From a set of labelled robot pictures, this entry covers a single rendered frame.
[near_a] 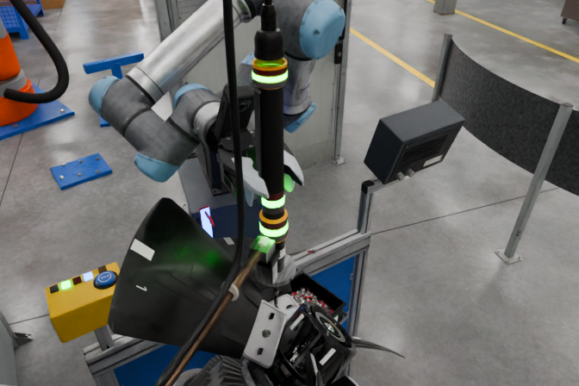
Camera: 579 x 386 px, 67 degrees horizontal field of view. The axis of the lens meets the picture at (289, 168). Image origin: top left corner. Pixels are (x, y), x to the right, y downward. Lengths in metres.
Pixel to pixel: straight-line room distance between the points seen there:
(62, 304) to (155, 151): 0.45
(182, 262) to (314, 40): 0.50
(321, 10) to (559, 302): 2.20
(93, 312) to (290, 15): 0.77
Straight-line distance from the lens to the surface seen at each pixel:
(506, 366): 2.39
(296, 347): 0.74
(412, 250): 2.73
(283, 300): 0.87
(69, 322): 1.12
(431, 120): 1.39
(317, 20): 0.90
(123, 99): 0.88
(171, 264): 0.65
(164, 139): 0.82
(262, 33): 0.53
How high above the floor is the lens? 1.86
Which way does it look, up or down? 34 degrees down
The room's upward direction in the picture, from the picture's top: straight up
